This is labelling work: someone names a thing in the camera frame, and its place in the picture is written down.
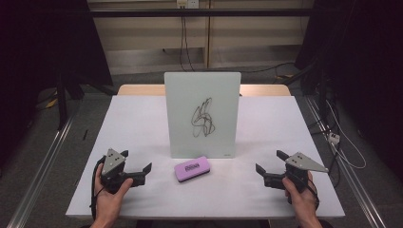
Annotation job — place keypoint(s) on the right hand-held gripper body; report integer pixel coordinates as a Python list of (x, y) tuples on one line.
[(301, 163)]

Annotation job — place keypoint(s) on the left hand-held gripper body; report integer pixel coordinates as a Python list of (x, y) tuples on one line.
[(111, 164)]

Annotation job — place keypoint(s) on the purple whiteboard eraser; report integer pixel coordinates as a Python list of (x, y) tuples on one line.
[(191, 169)]

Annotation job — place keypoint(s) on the small whiteboard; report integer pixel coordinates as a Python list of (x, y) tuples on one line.
[(190, 95)]

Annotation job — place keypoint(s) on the person's left hand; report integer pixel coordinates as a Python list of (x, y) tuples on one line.
[(109, 204)]

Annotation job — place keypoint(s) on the person's right hand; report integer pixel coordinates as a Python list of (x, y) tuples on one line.
[(304, 204)]

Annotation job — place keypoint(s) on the white table cover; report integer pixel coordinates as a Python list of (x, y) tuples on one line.
[(139, 126)]

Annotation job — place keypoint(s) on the small black pen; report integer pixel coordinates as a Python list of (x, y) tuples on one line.
[(85, 135)]

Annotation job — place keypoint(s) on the wooden table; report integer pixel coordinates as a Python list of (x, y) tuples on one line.
[(139, 90)]

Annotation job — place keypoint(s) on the black stand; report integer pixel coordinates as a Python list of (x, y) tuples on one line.
[(62, 104)]

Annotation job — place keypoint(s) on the black curtain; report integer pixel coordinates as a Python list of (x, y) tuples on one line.
[(47, 41), (364, 47)]

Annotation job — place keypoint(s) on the black horizontal bar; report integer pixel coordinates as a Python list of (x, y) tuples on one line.
[(142, 12)]

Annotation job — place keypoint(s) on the metal floor rail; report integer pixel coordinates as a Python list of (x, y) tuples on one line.
[(351, 180), (41, 177)]

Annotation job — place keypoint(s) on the white wall socket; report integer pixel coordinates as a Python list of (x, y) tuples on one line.
[(187, 3)]

